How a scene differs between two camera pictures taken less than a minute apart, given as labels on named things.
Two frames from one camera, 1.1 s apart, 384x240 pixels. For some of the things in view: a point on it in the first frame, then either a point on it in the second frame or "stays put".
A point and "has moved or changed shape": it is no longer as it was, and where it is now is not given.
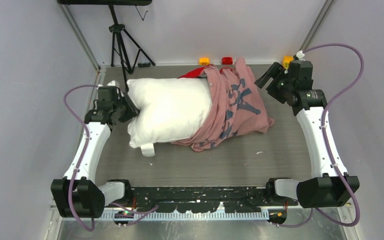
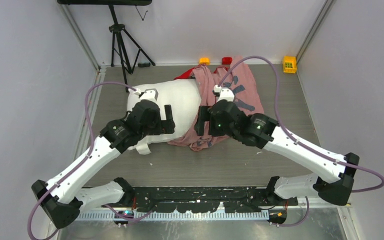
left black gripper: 132,111 → 164,126
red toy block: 227,60 stays put
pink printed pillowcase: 236,107 has moved or changed shape
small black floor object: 144,64 stays put
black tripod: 125,46 stays put
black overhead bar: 105,2 stays put
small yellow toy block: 204,61 stays put
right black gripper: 274,70 → 204,115
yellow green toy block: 286,60 stays put
